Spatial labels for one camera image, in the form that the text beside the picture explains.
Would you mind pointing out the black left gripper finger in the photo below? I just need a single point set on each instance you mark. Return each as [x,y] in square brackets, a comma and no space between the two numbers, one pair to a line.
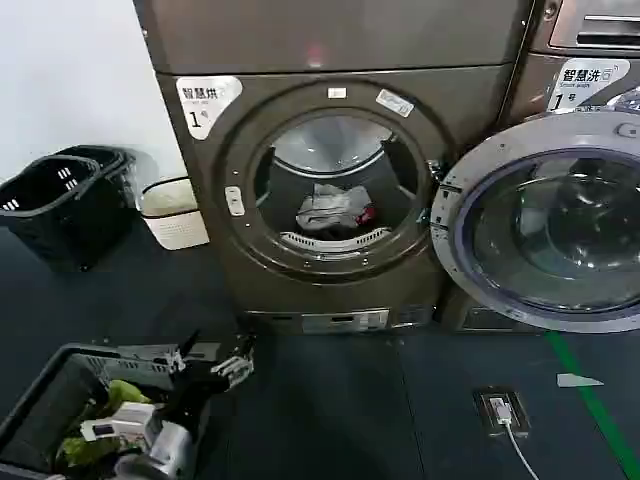
[237,367]
[182,352]

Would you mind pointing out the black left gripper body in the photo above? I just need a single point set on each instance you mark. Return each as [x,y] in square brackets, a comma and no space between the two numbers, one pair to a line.
[192,392]

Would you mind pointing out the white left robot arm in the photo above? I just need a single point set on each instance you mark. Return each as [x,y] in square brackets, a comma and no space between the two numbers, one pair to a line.
[165,445]

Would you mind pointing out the green cloth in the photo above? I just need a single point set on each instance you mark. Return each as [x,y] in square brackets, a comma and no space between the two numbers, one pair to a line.
[117,392]

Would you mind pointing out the dark grey laundry basket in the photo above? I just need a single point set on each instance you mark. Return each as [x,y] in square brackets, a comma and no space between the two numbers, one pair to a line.
[55,370]

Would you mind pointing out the white plastic bin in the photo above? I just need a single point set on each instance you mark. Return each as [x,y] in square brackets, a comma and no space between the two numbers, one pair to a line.
[175,220]

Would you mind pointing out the black plastic laundry basket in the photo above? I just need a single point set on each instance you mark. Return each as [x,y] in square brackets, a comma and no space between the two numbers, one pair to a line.
[117,165]
[55,220]

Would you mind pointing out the grey white crumpled garment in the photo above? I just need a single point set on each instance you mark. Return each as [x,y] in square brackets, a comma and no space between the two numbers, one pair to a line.
[325,205]

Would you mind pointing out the dark red garment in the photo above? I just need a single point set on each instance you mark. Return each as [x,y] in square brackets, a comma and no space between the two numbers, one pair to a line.
[366,214]

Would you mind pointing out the metal floor socket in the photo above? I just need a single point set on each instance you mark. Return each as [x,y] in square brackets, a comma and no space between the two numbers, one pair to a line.
[500,410]

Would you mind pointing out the grey front-load dryer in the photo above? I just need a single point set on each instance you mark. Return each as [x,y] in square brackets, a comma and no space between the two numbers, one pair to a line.
[320,45]

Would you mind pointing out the white paper scrap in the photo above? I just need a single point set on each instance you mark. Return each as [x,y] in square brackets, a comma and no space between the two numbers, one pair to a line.
[575,380]

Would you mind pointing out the round glass dryer door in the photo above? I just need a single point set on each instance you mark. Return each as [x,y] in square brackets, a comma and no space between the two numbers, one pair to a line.
[545,220]

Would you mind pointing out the green floor tape line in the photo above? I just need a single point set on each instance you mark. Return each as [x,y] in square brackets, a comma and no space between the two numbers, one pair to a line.
[590,405]

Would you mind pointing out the grey front-load washer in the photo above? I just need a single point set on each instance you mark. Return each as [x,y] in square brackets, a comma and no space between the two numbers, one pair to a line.
[545,75]

